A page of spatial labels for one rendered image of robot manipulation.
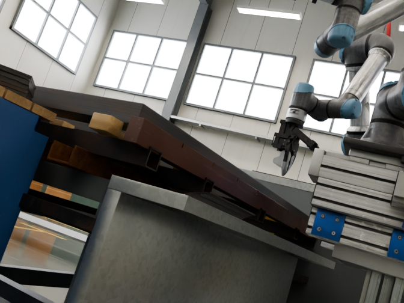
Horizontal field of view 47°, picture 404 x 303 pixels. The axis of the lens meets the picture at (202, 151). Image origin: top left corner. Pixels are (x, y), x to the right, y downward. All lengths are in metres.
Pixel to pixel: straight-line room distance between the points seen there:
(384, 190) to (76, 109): 0.92
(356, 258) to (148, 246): 0.75
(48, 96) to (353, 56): 1.30
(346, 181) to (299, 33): 11.06
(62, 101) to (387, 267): 1.10
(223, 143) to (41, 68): 5.02
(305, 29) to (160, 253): 11.55
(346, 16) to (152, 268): 0.91
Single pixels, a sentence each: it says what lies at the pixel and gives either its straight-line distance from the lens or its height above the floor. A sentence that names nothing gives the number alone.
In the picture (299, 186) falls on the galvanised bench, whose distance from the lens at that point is 2.60.
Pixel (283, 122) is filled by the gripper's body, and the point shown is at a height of 1.11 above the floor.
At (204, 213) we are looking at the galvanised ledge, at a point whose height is 0.66.
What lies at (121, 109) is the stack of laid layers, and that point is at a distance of 1.17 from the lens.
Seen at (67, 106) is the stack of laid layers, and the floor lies 0.83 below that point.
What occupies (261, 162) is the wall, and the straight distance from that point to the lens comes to 11.39.
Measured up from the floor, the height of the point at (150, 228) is 0.59.
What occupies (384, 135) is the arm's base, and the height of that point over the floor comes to 1.08.
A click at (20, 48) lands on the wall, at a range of 12.26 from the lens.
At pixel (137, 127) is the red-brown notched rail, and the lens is 1.08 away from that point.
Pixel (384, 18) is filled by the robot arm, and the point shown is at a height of 1.46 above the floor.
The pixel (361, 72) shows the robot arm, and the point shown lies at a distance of 1.93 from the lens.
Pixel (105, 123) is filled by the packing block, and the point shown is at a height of 0.79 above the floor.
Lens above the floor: 0.62
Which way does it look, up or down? 10 degrees up
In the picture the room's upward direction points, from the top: 18 degrees clockwise
